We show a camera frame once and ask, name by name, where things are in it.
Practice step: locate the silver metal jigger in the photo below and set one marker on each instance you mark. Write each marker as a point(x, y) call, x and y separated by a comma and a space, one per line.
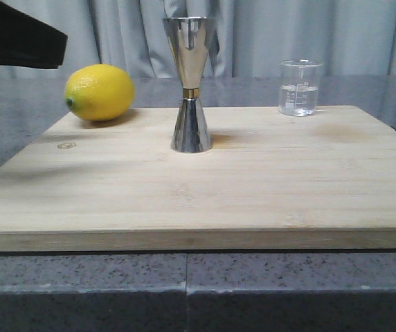
point(190, 39)

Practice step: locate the grey curtain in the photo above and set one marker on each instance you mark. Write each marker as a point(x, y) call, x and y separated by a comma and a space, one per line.
point(252, 37)

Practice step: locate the yellow lemon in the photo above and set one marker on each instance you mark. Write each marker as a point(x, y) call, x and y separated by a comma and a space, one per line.
point(99, 92)

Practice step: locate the clear glass beaker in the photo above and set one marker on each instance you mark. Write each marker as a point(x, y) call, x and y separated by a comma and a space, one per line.
point(299, 85)

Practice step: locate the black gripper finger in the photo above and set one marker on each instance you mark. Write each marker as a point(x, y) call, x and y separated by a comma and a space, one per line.
point(28, 42)

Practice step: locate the wooden cutting board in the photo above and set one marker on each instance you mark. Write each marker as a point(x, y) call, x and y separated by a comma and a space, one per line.
point(269, 182)

